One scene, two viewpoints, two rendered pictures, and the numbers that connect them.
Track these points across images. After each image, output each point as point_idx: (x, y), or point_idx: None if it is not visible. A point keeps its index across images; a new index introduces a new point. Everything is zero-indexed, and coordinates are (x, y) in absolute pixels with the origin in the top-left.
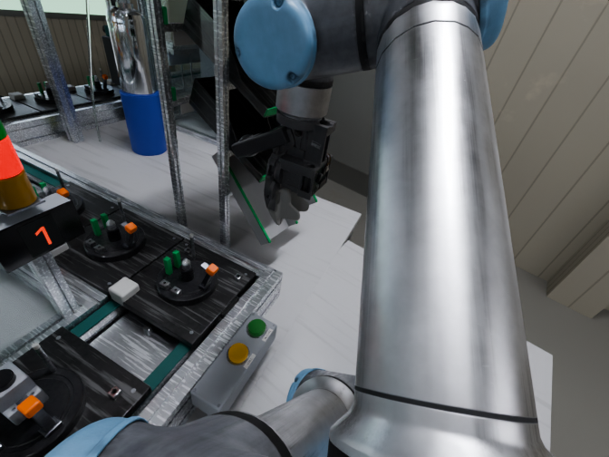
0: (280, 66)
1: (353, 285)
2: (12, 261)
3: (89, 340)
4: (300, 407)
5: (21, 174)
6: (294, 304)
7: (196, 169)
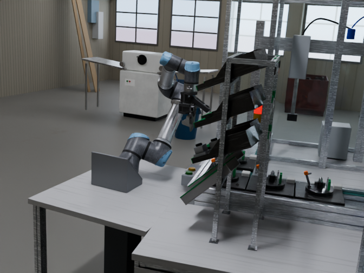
0: None
1: (142, 210)
2: None
3: None
4: (171, 118)
5: (254, 113)
6: (176, 201)
7: (325, 269)
